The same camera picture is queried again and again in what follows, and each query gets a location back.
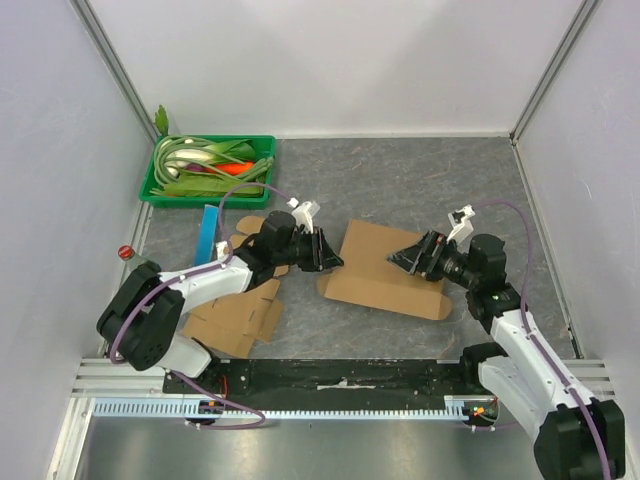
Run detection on green long beans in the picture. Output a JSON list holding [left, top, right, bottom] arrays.
[[152, 135, 207, 189]]

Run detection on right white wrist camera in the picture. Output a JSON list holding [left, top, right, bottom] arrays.
[[447, 205, 475, 244]]

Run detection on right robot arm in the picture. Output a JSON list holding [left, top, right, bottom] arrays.
[[387, 231, 626, 479]]

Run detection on purple cable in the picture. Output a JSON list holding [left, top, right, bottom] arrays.
[[462, 199, 616, 480], [107, 182, 296, 431]]

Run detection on right aluminium frame post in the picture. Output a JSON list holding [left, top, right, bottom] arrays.
[[509, 0, 601, 147]]

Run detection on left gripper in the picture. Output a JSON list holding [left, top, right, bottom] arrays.
[[273, 227, 344, 273]]

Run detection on green plastic tray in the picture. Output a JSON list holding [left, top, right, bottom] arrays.
[[139, 135, 276, 209]]

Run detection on left aluminium frame post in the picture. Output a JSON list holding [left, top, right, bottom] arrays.
[[69, 0, 158, 142]]

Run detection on aluminium frame post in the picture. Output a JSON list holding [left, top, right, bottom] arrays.
[[509, 0, 601, 147], [69, 0, 158, 142]]

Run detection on small cardboard box blank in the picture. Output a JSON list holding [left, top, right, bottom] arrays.
[[179, 215, 291, 359]]

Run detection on small white plastic packet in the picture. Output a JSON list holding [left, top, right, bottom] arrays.
[[215, 241, 231, 259]]

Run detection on green lettuce leaf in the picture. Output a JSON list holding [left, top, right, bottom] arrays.
[[156, 176, 243, 198]]

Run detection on orange toy carrot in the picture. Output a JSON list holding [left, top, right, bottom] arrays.
[[213, 162, 254, 176]]

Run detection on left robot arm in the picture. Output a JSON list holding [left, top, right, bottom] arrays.
[[96, 210, 344, 393]]

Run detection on slotted cable duct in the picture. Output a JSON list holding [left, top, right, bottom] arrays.
[[93, 395, 495, 421]]

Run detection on large cardboard box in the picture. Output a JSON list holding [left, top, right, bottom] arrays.
[[317, 219, 453, 321]]

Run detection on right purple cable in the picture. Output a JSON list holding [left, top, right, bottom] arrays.
[[462, 199, 616, 480]]

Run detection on dark soda bottle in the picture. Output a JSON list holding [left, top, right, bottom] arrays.
[[118, 245, 161, 277]]

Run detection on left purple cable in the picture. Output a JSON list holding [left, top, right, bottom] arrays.
[[107, 182, 296, 431]]

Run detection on green asparagus bundle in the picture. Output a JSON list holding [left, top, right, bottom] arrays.
[[236, 157, 274, 182]]

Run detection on white toy radish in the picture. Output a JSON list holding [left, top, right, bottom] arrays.
[[164, 149, 216, 178]]

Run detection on blue rectangular box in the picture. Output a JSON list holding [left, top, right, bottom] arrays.
[[193, 205, 218, 266]]

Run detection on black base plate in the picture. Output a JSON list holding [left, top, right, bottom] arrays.
[[195, 359, 496, 410]]

